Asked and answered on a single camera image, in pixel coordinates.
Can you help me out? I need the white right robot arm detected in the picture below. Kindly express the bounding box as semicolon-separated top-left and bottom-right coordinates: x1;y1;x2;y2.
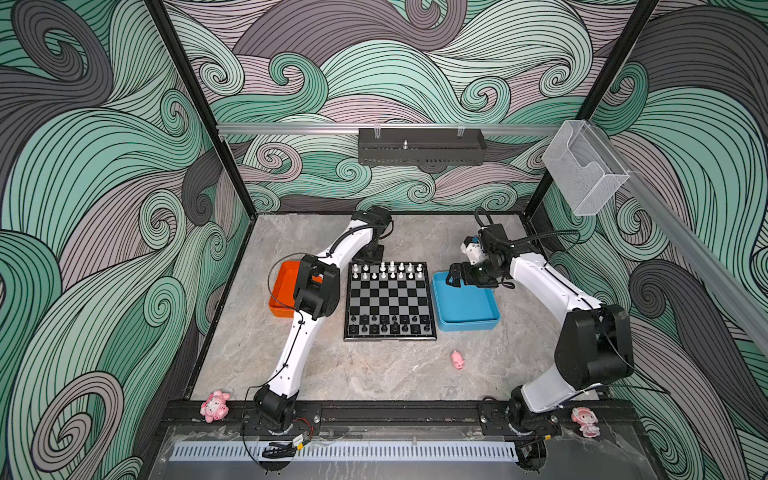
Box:
445;253;635;424

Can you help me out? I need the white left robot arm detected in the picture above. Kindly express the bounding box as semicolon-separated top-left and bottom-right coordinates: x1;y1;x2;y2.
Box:
253;209;392;431

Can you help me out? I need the blue plastic tray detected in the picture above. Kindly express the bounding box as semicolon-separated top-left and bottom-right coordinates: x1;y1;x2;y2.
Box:
431;272;501;332

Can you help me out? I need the black and silver chessboard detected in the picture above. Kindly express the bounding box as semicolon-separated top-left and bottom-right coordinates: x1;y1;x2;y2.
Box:
343;262;437;342

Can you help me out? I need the small pink pig toy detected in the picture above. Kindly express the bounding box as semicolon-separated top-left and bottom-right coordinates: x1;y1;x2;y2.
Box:
450;350;465;370

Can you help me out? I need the orange plastic tray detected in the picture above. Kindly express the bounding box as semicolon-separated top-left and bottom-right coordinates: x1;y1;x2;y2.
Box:
268;260;300;319

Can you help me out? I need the pink doll figure right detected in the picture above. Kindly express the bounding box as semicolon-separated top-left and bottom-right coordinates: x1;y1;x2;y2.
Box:
571;406;601;438

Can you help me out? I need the pink doll figure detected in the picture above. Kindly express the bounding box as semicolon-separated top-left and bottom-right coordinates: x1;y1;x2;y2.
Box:
571;406;601;438
200;390;231;423

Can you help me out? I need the pink doll figure left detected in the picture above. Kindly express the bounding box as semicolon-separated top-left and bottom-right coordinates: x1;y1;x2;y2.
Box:
200;390;231;423

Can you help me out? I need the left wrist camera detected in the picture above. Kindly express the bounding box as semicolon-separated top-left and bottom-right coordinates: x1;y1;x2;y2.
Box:
351;206;392;239

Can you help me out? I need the black perforated wall shelf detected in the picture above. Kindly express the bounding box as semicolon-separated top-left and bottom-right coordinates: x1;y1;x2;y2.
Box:
357;127;488;169

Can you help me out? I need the clear acrylic wall box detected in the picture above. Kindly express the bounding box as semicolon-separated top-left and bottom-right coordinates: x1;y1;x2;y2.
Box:
542;120;629;217

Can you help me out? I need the aluminium rail on wall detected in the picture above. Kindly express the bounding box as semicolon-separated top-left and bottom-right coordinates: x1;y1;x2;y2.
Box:
217;123;562;138

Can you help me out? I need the white slotted cable duct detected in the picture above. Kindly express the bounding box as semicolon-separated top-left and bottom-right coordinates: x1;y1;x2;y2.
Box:
169;441;518;463

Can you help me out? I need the black enclosure corner post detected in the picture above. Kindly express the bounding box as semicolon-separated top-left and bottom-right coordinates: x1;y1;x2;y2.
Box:
523;0;659;222

